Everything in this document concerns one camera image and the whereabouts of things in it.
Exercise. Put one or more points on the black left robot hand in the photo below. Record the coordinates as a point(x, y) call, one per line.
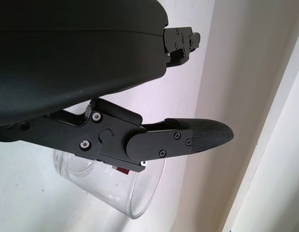
point(67, 67)

